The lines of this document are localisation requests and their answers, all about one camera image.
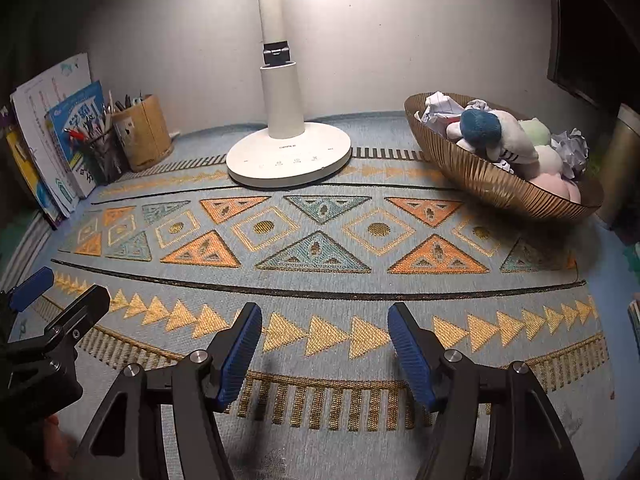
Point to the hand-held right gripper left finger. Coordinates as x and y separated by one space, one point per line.
240 360

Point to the dark panel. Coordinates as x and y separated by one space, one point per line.
595 35

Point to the black mesh pen holder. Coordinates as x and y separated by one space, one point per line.
107 160

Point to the bunch of dark pens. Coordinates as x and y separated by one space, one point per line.
131 101

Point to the person's left hand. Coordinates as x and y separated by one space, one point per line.
57 442

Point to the yellow book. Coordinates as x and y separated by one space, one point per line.
22 165

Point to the green white pink dango plush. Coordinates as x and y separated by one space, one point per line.
547 160

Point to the white desk lamp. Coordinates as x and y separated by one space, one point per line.
285 155

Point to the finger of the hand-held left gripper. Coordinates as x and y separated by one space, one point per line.
80 315
32 287

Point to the patterned table mat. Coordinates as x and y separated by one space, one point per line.
320 270

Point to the white plush toy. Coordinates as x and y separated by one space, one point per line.
515 142

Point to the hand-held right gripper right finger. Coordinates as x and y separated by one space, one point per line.
412 360

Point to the blue illustrated book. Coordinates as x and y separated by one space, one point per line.
75 110

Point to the beige metal cylinder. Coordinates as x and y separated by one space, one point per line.
620 165

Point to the wooden pen holder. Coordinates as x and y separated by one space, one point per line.
145 135

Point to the upright books and papers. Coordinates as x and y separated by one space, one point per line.
42 95

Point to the brown woven basket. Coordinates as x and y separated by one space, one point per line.
490 185

